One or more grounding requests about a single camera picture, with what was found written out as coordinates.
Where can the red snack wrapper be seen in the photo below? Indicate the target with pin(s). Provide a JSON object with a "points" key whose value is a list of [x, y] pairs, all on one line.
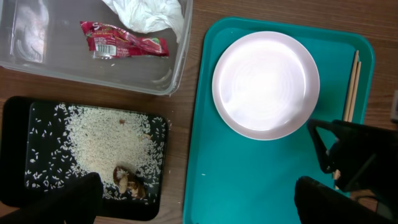
{"points": [[106, 41]]}

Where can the brown food scrap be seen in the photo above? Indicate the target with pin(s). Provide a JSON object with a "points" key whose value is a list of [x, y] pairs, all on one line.
{"points": [[127, 180]]}

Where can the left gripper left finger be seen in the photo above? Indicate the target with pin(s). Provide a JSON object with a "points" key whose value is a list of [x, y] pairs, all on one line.
{"points": [[79, 202]]}

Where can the black tray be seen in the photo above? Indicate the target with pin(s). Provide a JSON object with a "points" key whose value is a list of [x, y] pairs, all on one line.
{"points": [[14, 130]]}

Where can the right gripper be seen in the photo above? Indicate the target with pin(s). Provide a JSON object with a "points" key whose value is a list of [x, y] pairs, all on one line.
{"points": [[366, 157]]}

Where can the teal serving tray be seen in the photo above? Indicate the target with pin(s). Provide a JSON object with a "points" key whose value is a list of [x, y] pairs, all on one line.
{"points": [[234, 179]]}

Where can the white napkin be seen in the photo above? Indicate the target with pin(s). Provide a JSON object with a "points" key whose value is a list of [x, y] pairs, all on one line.
{"points": [[145, 16]]}

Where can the large white plate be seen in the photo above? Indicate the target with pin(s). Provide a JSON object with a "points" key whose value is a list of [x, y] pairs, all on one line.
{"points": [[265, 85]]}

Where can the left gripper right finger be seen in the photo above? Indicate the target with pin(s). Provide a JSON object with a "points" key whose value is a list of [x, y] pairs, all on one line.
{"points": [[319, 204]]}

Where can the clear plastic bin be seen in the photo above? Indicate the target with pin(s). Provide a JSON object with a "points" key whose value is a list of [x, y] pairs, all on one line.
{"points": [[45, 38]]}

